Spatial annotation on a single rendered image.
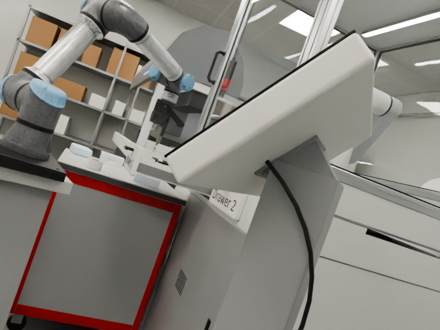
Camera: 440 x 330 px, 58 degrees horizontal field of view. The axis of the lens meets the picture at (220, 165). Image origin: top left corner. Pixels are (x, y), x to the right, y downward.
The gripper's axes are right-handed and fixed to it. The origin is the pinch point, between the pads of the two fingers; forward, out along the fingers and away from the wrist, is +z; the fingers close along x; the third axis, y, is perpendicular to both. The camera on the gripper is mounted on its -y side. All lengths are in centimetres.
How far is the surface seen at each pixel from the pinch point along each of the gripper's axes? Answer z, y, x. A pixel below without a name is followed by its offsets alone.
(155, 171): 10.3, 3.3, 38.1
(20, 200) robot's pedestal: 30, 43, 58
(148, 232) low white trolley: 39.2, -7.3, 13.9
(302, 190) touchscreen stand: -2, -6, 129
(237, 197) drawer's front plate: 7, -20, 67
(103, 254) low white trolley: 54, 9, 14
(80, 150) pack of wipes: 17.3, 32.2, -27.8
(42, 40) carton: -67, 121, -357
